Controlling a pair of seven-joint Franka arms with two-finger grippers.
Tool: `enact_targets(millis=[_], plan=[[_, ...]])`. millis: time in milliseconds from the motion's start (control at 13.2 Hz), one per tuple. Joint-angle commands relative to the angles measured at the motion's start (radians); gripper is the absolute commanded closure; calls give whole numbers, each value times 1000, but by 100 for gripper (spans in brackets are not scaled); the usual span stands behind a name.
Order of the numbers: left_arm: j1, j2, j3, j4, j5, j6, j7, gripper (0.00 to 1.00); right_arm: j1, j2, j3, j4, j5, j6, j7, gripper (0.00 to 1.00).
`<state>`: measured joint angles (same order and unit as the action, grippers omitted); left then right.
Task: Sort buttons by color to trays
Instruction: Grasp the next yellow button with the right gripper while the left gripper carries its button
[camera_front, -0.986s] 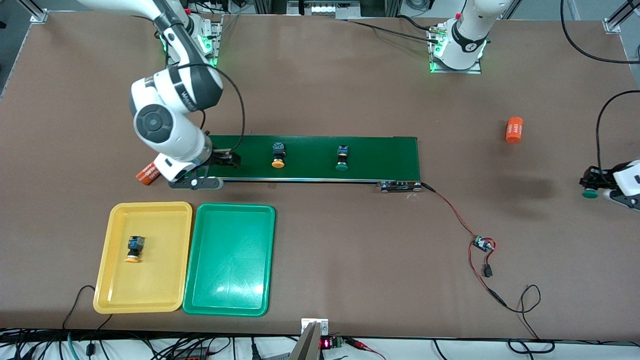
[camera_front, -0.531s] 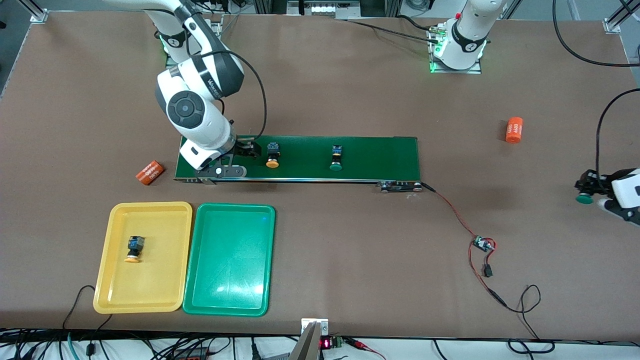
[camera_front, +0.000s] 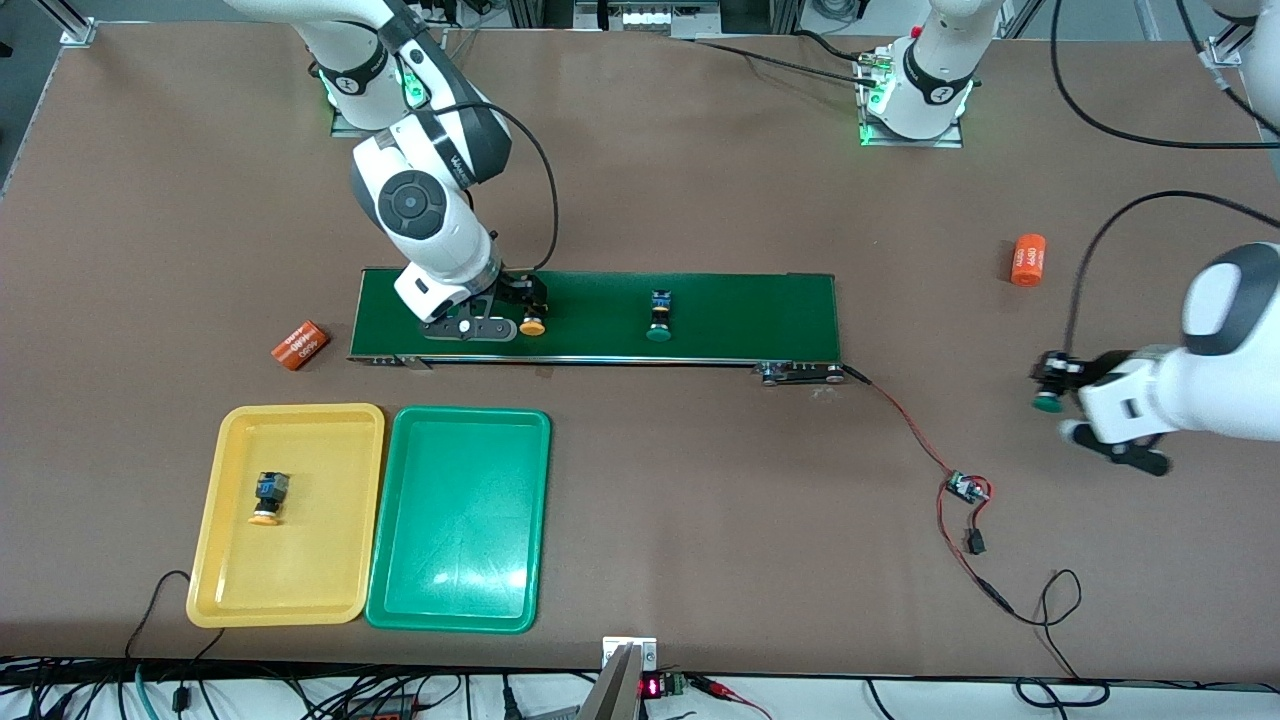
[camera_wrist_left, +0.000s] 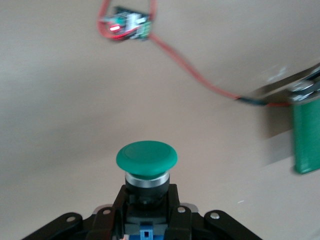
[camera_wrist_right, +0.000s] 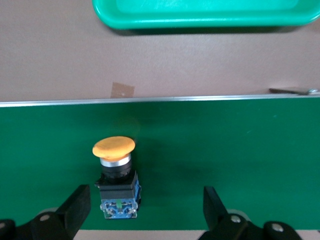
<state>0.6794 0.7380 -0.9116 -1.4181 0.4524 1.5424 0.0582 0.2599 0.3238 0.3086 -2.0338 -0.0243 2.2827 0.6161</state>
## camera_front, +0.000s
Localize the orange 4680 cylinder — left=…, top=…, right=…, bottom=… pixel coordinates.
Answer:
left=1010, top=234, right=1047, bottom=288
left=271, top=319, right=331, bottom=373

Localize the green conveyor belt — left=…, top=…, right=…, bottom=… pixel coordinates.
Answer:
left=347, top=268, right=846, bottom=387

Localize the green plastic tray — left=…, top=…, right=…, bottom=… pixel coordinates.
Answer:
left=364, top=405, right=553, bottom=635

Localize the long red black power lead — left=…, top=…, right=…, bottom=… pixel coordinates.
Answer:
left=936, top=490, right=1016, bottom=613

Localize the silver rack device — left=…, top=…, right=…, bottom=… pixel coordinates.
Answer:
left=572, top=0, right=723, bottom=39

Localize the yellow plastic tray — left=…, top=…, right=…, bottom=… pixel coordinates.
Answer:
left=186, top=403, right=387, bottom=629

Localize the red clip lead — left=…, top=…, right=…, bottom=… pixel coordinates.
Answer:
left=690, top=675, right=771, bottom=720

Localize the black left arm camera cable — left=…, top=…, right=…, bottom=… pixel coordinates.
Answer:
left=1050, top=0, right=1280, bottom=356

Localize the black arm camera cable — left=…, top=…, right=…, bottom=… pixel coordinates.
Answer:
left=1050, top=0, right=1280, bottom=356
left=430, top=100, right=559, bottom=276

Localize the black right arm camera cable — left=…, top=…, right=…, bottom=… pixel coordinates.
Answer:
left=430, top=100, right=559, bottom=276

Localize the red black motor wire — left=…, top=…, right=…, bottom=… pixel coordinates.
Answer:
left=840, top=365, right=961, bottom=479

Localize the short red wire black plug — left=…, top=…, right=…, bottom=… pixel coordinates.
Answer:
left=965, top=480, right=994, bottom=557

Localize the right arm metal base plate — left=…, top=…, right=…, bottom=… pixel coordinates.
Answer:
left=330, top=28, right=448, bottom=139

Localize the thin black looped cable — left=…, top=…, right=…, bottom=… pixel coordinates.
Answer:
left=1010, top=568, right=1113, bottom=709

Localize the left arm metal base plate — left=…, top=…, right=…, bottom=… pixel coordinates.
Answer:
left=857, top=50, right=964, bottom=149

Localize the black cable to arm base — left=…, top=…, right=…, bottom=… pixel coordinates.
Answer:
left=690, top=30, right=886, bottom=91

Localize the grey metal camera bracket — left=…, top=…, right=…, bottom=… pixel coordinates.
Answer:
left=578, top=636, right=661, bottom=720

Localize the thin black table cable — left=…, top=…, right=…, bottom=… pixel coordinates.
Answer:
left=122, top=570, right=229, bottom=691

